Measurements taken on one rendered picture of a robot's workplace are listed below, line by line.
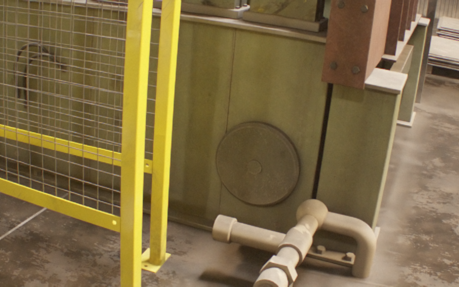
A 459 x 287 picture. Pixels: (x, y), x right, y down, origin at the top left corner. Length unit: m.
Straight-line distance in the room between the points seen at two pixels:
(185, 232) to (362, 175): 0.79
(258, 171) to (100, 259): 0.73
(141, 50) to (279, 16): 0.93
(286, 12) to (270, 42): 0.14
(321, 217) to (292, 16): 0.79
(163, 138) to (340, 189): 0.76
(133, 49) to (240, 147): 0.99
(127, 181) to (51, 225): 0.98
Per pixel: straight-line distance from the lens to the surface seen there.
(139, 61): 1.62
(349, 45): 2.20
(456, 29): 8.26
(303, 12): 2.40
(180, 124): 2.62
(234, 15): 2.47
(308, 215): 2.37
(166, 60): 2.08
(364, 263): 2.45
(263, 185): 2.52
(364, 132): 2.38
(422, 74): 5.09
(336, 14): 2.20
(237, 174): 2.54
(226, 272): 2.40
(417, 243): 2.85
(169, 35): 2.06
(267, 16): 2.43
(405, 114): 4.49
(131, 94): 1.66
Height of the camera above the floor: 1.31
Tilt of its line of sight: 20 degrees down
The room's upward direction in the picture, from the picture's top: 6 degrees clockwise
